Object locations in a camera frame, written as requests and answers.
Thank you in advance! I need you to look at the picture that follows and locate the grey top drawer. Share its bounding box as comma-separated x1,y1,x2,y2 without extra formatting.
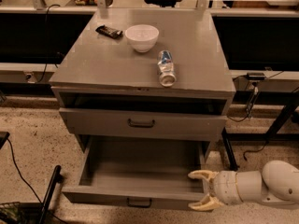
59,108,226,141

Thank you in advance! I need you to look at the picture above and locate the silver blue soda can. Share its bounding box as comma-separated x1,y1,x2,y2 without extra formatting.
157,50,177,87

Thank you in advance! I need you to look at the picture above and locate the black cable left floor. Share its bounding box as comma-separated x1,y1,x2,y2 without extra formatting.
6,137,68,224

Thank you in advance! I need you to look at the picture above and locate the black stand leg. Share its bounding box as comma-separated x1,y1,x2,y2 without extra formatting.
221,129,238,171
36,165,63,224

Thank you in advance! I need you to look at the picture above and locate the black stand leg left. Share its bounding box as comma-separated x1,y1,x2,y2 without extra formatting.
36,165,63,224

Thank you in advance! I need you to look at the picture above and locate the grey drawer cabinet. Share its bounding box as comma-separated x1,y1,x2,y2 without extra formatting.
49,8,236,161

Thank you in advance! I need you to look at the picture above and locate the dark snack bar wrapper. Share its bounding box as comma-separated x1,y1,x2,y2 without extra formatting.
95,25,122,39

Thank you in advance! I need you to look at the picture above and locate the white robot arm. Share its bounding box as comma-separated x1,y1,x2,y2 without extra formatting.
188,161,299,211

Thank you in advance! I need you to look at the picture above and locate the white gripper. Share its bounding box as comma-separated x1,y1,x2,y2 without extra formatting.
188,170,242,211

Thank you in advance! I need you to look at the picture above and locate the black cable floor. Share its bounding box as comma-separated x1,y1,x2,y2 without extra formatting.
6,137,68,224
242,140,269,162

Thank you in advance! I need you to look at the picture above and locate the white bowl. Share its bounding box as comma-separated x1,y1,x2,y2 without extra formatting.
125,24,160,53

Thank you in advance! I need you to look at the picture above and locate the black cable right floor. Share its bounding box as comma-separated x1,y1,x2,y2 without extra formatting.
242,140,269,162

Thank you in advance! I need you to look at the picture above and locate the grey drawer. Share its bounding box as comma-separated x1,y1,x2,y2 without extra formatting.
59,108,226,141
63,136,208,210

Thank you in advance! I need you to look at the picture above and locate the black stand leg right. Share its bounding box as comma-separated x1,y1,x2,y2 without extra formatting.
221,129,238,171

